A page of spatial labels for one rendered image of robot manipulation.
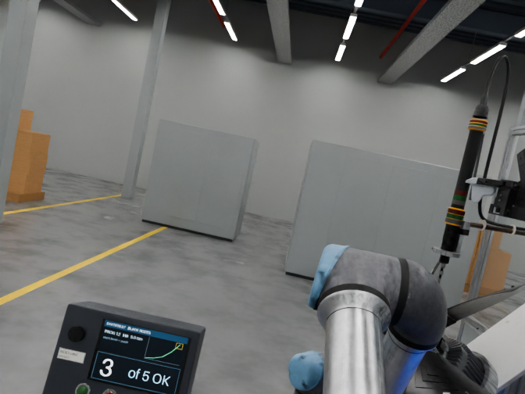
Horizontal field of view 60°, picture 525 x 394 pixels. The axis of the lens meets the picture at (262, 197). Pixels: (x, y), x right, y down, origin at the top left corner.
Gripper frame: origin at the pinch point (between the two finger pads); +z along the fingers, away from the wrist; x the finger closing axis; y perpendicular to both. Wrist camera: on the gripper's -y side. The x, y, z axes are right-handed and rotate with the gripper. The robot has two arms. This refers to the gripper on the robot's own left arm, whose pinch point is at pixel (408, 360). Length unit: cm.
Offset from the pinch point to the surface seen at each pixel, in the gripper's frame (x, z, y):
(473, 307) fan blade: -13.8, 23.9, -2.2
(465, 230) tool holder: -34.9, 14.1, -1.9
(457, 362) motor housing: 1.9, 21.8, -1.0
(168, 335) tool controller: -7, -63, 9
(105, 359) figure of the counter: -1, -72, 15
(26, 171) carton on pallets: -23, 30, 816
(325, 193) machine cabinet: -59, 362, 415
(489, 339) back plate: -1.4, 47.2, 3.4
